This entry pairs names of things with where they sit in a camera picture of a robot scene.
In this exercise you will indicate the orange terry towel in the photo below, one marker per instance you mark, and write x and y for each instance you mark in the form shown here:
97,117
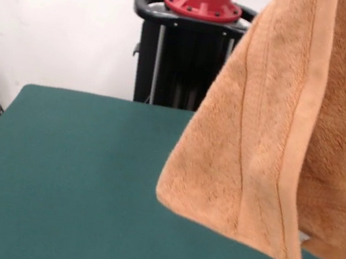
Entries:
261,117

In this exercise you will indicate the dark green table cloth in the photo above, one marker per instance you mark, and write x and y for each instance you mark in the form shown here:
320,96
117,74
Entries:
54,166

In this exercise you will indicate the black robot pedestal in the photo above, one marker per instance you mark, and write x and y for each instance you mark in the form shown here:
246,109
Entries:
147,65

